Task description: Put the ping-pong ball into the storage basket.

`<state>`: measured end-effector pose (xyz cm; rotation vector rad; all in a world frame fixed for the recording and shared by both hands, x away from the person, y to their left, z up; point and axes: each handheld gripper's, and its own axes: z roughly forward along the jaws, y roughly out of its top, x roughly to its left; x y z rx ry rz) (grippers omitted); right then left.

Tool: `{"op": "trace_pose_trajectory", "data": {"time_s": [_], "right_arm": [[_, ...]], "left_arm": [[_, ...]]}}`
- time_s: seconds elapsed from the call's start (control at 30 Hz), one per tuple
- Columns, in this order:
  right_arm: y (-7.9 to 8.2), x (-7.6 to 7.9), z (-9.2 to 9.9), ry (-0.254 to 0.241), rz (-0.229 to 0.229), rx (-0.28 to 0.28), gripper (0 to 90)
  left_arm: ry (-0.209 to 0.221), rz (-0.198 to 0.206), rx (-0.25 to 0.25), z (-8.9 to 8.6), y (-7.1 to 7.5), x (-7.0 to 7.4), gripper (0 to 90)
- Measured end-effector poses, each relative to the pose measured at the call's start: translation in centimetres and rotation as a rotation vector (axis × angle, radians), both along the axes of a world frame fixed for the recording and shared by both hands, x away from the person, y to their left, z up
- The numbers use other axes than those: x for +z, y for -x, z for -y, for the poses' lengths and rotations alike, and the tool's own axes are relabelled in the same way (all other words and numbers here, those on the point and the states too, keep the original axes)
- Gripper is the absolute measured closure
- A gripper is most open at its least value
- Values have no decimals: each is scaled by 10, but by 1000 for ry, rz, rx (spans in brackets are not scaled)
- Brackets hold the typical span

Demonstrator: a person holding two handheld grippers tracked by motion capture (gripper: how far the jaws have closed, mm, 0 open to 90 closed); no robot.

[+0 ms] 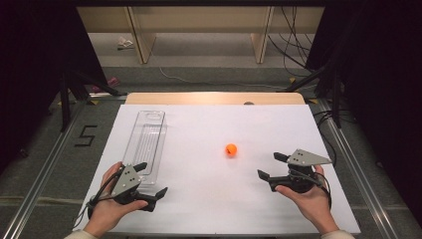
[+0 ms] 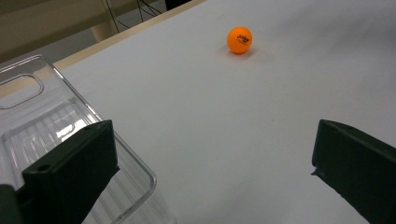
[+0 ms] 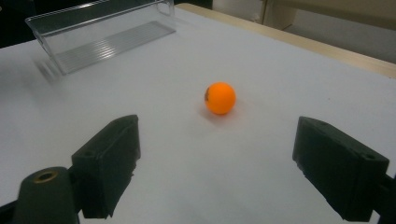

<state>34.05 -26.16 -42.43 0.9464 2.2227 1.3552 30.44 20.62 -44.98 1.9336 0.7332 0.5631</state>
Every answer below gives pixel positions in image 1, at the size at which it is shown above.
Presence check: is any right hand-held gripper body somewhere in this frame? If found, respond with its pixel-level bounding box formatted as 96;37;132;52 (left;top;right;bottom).
269;148;333;194

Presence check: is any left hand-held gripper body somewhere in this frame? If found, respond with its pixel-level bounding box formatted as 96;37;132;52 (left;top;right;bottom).
109;163;157;213

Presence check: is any clear plastic tray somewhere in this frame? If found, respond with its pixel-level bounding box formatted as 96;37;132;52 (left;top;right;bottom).
121;110;167;186

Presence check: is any orange ball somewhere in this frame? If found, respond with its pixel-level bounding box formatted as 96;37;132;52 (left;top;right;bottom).
225;142;239;157

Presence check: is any person's left hand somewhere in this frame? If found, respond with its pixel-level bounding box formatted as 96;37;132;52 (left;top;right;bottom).
83;161;149;238

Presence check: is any person's right hand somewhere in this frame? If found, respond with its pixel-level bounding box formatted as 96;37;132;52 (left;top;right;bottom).
275;164;340;236

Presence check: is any white table sheet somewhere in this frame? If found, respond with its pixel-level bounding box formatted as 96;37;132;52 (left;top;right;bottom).
72;104;362;235

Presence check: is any black metal stand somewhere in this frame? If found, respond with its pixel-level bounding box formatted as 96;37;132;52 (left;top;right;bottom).
59;69;129;133
281;64;343;129

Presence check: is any pink item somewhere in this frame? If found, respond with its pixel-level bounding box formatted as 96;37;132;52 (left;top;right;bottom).
91;76;120;95

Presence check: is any dark curtain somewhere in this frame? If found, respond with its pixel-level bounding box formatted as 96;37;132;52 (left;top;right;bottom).
0;0;107;175
304;0;422;228

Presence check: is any crumpled white paper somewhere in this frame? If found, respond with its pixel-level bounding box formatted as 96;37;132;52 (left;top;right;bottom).
116;36;135;52

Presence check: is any beige wooden shelf unit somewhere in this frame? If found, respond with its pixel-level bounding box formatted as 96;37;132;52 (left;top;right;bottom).
77;6;325;65

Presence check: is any black cable beside table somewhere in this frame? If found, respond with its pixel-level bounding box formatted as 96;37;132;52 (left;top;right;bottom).
313;109;338;167

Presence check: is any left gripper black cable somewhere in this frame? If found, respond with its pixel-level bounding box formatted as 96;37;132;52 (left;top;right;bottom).
73;164;127;230

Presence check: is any aluminium floor rail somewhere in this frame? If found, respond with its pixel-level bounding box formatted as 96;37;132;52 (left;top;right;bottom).
0;99;88;239
316;99;400;239

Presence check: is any bundle of black cables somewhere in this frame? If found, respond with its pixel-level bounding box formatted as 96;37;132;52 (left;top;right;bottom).
267;6;317;79

